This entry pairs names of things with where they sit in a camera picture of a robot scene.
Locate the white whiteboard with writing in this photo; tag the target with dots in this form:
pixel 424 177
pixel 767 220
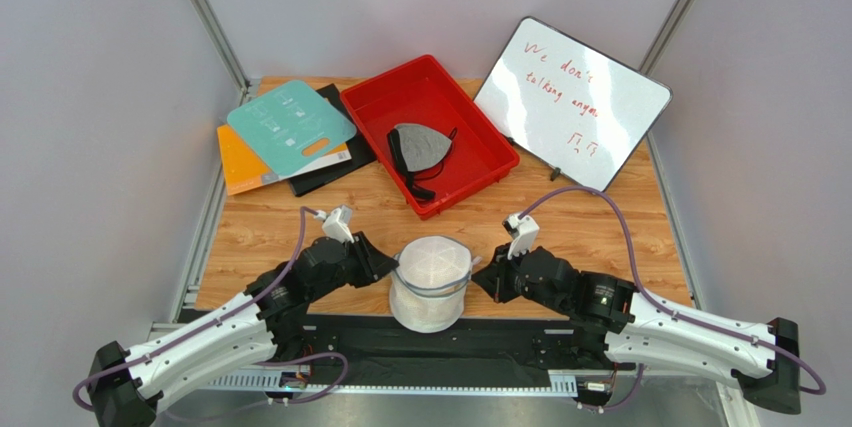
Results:
pixel 571 106

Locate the red plastic tray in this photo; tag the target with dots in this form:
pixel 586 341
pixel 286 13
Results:
pixel 421 91

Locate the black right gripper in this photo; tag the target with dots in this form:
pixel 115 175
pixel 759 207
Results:
pixel 505 272

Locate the white mesh laundry bag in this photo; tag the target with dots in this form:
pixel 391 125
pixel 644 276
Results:
pixel 428 288

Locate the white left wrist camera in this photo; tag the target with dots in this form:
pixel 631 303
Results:
pixel 335 223

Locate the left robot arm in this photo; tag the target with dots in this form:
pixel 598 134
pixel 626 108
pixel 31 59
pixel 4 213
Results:
pixel 261 325

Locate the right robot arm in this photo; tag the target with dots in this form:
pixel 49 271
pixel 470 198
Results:
pixel 614 324

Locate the grey black bra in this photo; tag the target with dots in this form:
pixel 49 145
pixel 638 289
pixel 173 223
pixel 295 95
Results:
pixel 418 153

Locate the black folder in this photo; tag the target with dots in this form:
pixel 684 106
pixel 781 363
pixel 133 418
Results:
pixel 361 153

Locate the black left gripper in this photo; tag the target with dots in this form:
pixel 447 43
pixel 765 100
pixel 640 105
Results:
pixel 372 262

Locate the orange folder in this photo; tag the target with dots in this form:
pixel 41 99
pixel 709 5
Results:
pixel 243 170

